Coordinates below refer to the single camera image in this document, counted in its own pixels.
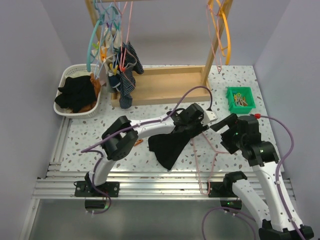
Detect black underwear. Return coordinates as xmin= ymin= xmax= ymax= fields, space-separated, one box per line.
xmin=54 ymin=75 xmax=97 ymax=113
xmin=148 ymin=131 xmax=199 ymax=171

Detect orange clothespin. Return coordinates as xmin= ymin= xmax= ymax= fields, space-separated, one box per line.
xmin=134 ymin=139 xmax=144 ymax=146

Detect yellow plastic hanger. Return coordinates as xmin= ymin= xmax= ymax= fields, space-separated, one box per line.
xmin=214 ymin=0 xmax=233 ymax=65

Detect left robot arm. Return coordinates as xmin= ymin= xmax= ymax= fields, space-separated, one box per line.
xmin=74 ymin=103 xmax=217 ymax=198

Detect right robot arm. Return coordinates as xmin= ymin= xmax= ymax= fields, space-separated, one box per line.
xmin=211 ymin=113 xmax=315 ymax=240

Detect striped navy underwear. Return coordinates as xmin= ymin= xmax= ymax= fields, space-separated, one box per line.
xmin=108 ymin=41 xmax=144 ymax=109

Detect mauve cream underwear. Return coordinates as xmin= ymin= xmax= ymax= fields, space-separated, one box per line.
xmin=92 ymin=27 xmax=122 ymax=64

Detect teal plastic hanger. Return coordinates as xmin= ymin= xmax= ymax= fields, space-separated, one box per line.
xmin=86 ymin=17 xmax=104 ymax=72

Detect colourful clips in bin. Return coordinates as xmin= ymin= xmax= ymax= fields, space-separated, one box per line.
xmin=233 ymin=92 xmax=248 ymax=107

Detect green clip bin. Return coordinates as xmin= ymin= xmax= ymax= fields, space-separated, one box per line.
xmin=226 ymin=86 xmax=256 ymax=114

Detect wooden clothes rack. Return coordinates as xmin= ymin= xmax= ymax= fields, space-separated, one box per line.
xmin=84 ymin=0 xmax=233 ymax=107

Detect brown cloth in basket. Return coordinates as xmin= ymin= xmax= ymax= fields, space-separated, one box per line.
xmin=90 ymin=73 xmax=101 ymax=98

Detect white laundry basket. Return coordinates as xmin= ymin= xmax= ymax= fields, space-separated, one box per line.
xmin=53 ymin=63 xmax=102 ymax=119

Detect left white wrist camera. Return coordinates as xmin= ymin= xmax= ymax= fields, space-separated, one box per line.
xmin=202 ymin=110 xmax=218 ymax=126

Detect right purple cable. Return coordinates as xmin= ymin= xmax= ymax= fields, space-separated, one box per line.
xmin=201 ymin=114 xmax=306 ymax=240

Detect purple cable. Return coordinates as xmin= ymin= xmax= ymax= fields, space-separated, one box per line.
xmin=81 ymin=85 xmax=213 ymax=216
xmin=201 ymin=114 xmax=306 ymax=240

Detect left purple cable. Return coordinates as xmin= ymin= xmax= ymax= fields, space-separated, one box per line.
xmin=81 ymin=85 xmax=213 ymax=216

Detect blue wire hanger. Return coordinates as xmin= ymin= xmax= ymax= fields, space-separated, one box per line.
xmin=87 ymin=0 xmax=123 ymax=81

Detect aluminium mounting rail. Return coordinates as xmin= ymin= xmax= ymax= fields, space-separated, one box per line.
xmin=32 ymin=117 xmax=296 ymax=201

